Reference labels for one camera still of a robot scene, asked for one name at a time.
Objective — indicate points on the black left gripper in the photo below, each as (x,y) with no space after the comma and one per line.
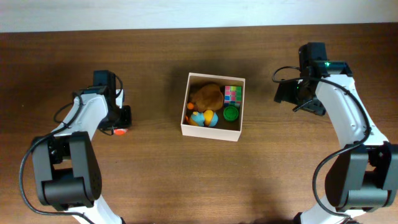
(127,123)

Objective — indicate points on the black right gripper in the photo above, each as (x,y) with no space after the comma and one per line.
(285,92)

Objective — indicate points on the red ball with grey face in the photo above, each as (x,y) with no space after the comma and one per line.
(120,132)

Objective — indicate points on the colourful puzzle cube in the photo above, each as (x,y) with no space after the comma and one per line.
(233,96)

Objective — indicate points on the green round toy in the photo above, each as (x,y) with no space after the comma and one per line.
(231,113)

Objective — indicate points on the orange and blue duck toy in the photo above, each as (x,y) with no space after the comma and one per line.
(207,118)

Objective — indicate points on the pink cardboard box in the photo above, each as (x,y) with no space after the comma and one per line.
(224,130)

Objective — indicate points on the brown plush toy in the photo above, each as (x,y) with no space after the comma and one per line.
(208,97)

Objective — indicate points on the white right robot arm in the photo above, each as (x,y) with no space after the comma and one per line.
(359,178)

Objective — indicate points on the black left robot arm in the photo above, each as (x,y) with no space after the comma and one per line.
(67,173)

